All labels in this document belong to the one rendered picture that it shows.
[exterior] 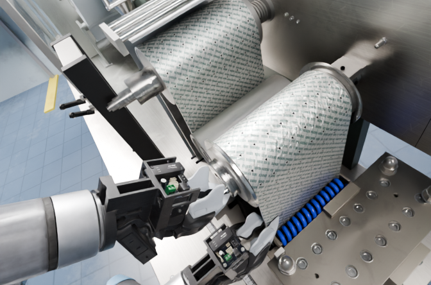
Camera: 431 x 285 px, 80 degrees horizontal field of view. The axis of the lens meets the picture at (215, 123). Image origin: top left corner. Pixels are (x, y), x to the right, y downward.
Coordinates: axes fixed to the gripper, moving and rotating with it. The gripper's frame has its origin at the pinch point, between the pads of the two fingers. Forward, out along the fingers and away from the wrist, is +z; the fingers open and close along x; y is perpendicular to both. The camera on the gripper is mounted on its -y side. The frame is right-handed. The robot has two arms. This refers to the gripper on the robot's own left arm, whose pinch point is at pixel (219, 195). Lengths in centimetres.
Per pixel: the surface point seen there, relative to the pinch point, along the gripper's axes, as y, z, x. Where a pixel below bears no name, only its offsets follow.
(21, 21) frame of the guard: -1, -21, 98
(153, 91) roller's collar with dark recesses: 7.9, -3.4, 23.9
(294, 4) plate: 32.7, 20.7, 17.4
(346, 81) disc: 23.3, 18.7, -1.5
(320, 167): 5.3, 22.4, -4.2
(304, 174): 4.6, 16.9, -4.2
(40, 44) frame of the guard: -8, -16, 98
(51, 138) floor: -154, 11, 244
